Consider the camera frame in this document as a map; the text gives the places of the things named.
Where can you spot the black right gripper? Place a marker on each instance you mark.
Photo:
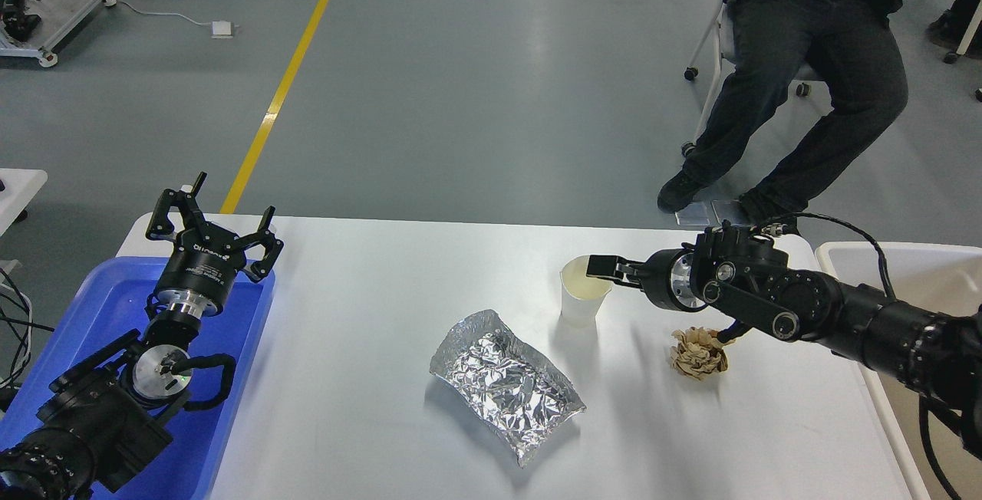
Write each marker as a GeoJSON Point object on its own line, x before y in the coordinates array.
{"type": "Point", "coordinates": [665, 278]}

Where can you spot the metal wheeled platform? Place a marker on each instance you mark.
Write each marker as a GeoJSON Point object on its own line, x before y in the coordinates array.
{"type": "Point", "coordinates": [33, 28]}

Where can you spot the white plastic bin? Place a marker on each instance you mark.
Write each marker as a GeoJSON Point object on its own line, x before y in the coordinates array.
{"type": "Point", "coordinates": [939, 278]}

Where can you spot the white paper cup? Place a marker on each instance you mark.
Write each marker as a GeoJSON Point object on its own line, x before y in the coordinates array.
{"type": "Point", "coordinates": [581, 295]}

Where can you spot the crumpled aluminium foil tray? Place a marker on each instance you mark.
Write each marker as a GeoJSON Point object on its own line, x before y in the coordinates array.
{"type": "Point", "coordinates": [516, 391]}

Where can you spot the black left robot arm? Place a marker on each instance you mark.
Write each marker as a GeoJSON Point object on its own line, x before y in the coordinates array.
{"type": "Point", "coordinates": [106, 420]}

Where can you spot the floor socket plates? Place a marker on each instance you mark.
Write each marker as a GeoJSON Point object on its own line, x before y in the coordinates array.
{"type": "Point", "coordinates": [712, 213]}

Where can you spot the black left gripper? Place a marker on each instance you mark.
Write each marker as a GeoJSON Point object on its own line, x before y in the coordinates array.
{"type": "Point", "coordinates": [200, 263]}

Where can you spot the person in dark clothes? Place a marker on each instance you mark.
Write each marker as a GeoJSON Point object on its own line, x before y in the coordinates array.
{"type": "Point", "coordinates": [850, 45]}

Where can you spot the white side table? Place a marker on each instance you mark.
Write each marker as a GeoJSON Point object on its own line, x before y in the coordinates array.
{"type": "Point", "coordinates": [20, 188]}

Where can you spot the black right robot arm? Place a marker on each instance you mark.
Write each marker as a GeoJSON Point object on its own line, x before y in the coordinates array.
{"type": "Point", "coordinates": [739, 271]}

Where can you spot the crumpled brown paper ball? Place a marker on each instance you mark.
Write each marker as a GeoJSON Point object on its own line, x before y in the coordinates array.
{"type": "Point", "coordinates": [698, 353]}

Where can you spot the blue plastic bin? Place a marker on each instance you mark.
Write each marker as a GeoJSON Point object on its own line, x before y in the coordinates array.
{"type": "Point", "coordinates": [112, 302]}

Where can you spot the white power adapter with cable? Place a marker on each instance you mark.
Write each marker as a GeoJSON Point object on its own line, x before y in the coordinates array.
{"type": "Point", "coordinates": [217, 29]}

